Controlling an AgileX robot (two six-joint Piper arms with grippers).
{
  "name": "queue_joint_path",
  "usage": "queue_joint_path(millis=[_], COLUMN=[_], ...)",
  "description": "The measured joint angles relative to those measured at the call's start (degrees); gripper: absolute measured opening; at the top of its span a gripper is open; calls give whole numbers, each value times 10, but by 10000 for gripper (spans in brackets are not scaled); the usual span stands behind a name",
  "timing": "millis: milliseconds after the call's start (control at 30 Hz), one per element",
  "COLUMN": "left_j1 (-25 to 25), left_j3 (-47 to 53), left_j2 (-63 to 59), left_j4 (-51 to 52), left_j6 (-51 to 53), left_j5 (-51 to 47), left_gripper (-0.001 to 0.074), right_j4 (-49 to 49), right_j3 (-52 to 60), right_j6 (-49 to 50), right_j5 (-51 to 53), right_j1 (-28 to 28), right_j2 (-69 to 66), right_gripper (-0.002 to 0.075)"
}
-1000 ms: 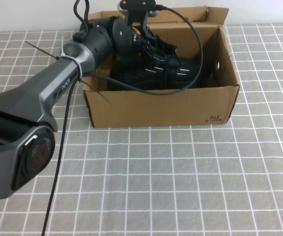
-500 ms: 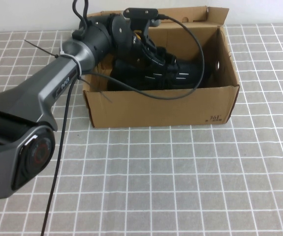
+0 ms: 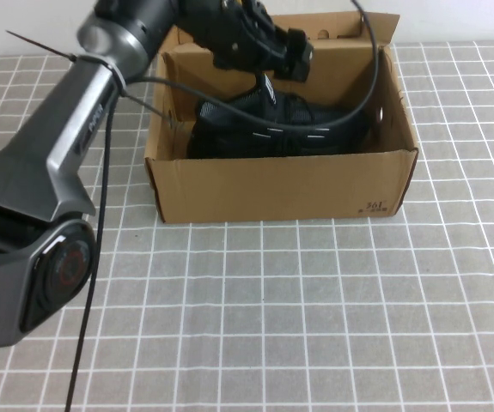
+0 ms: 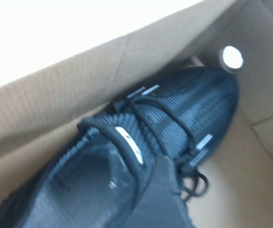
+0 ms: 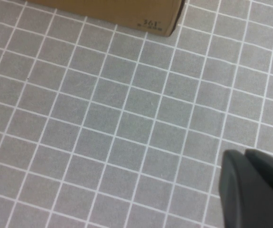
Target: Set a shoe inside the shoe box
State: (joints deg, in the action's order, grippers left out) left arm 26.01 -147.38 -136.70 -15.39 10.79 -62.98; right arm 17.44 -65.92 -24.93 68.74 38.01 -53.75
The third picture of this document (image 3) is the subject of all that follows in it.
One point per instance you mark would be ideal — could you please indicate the thin plastic zip tie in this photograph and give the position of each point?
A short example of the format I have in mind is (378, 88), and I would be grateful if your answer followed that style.
(120, 83)

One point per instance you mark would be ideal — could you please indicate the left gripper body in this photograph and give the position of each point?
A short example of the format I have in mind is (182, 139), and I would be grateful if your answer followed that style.
(264, 43)

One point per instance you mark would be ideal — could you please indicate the brown cardboard shoe box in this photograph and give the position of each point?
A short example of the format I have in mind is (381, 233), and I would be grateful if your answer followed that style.
(281, 189)

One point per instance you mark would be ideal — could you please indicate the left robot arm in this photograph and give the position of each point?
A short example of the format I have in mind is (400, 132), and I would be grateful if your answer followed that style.
(23, 184)

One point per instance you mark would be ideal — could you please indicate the black knit sneaker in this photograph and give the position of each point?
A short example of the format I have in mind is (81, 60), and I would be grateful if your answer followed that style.
(229, 141)

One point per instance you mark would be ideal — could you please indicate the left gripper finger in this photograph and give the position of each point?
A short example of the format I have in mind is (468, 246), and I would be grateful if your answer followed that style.
(301, 43)
(294, 68)

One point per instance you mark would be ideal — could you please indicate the grey white-grid tablecloth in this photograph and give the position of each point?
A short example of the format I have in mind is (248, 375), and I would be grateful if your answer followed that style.
(315, 322)

